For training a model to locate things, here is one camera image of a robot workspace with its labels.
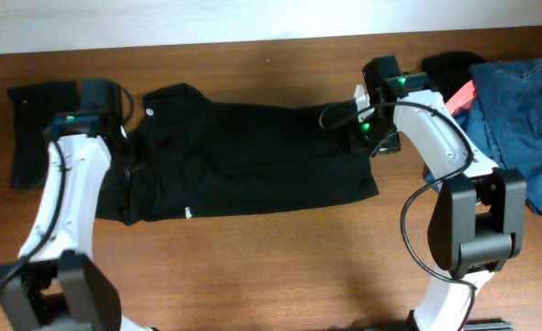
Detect black t-shirt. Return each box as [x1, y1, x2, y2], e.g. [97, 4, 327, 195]
[96, 84, 378, 225]

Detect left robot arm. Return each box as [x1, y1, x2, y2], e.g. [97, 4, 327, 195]
[0, 78, 144, 331]

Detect black Nike sock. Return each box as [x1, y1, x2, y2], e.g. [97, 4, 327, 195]
[6, 81, 78, 190]

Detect pink paper tag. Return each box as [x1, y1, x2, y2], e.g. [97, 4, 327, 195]
[446, 80, 478, 115]

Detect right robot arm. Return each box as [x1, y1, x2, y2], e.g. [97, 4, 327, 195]
[355, 55, 526, 331]

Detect blue denim jeans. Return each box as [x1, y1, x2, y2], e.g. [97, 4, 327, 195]
[423, 56, 542, 217]

